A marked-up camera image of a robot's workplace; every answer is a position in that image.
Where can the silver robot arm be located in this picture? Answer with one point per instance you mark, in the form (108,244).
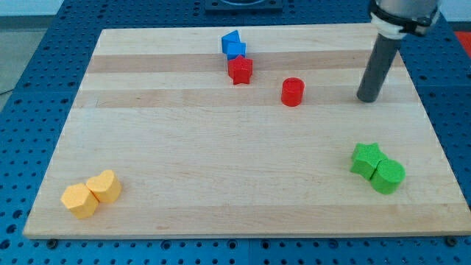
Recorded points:
(395,19)

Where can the red star block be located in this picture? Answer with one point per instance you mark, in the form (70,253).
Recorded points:
(240,70)

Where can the green star block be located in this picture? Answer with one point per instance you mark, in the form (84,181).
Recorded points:
(365,159)

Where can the red cylinder block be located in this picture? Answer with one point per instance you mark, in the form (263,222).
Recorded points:
(292,91)

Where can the wooden board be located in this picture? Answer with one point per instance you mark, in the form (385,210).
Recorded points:
(200,157)

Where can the blue cube block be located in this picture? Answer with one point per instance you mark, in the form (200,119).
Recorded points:
(234,50)

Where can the blue triangle block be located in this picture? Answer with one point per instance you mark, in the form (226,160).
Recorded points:
(231,37)

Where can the yellow heart block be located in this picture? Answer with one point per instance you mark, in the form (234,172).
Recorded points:
(105,186)

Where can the green cylinder block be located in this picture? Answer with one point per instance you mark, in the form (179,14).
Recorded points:
(388,176)

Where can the yellow hexagon block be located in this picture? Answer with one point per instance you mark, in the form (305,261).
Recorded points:
(79,200)

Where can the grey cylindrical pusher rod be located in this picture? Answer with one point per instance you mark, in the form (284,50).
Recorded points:
(377,68)

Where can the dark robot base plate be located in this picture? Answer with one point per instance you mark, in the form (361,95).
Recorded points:
(242,5)

